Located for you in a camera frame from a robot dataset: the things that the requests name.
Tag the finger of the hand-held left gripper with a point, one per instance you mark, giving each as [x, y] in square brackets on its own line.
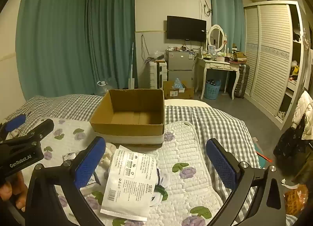
[42, 128]
[15, 122]

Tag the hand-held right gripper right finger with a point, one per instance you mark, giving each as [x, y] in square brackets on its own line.
[221, 164]

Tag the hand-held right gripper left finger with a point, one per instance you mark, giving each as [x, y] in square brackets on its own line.
[90, 164]

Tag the white printed packet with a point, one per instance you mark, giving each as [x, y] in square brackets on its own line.
[129, 179]

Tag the white sock with dark stripes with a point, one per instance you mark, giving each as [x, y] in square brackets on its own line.
[161, 189]

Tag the person's left hand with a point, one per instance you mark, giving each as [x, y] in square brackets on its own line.
[12, 189]

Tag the floral quilted bed mat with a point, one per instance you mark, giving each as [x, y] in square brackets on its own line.
[195, 147]

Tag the grey checked bed sheet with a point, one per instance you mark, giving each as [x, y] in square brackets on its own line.
[215, 123]

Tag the dark hanging clothes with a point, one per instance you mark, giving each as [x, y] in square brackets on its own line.
[289, 140]

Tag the clear water jug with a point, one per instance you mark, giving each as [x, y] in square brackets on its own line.
[105, 86]

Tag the blue plastic basket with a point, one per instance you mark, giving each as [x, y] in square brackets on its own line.
[212, 90]

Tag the orange plastic bag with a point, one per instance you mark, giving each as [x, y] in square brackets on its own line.
[297, 199]

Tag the brown floor cardboard box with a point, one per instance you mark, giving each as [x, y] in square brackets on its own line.
[176, 93]

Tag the dark hard suitcase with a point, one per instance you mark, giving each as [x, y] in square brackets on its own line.
[240, 79]

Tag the wide teal curtain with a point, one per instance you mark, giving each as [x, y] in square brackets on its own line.
[53, 40]

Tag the blue plastic bag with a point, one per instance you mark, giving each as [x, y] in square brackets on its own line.
[178, 83]

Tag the white jacket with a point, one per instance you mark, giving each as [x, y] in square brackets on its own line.
[304, 113]

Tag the white dressing table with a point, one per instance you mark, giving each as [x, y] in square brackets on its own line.
[217, 65]

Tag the white flat mop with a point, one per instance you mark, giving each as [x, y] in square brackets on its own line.
[132, 74]

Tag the grey small fridge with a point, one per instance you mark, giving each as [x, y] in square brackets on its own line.
[179, 64]

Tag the brown box on dressing table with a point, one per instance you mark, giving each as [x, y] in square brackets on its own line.
[239, 55]

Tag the white ribbed suitcase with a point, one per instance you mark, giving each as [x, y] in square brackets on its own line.
[156, 74]

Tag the teal corner curtain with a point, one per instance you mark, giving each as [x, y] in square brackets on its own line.
[112, 35]

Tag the white louvred wardrobe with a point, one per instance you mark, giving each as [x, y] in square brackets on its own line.
[269, 57]

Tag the clear plastic bag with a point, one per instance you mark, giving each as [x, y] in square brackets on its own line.
[156, 56]

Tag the white oval vanity mirror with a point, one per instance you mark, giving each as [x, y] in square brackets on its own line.
[216, 38]

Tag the narrow teal curtain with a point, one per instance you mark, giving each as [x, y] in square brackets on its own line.
[226, 18]

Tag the white hanging garment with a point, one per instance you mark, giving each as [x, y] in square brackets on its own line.
[307, 44]

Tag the black wall television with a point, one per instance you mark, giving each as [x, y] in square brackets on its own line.
[186, 28]

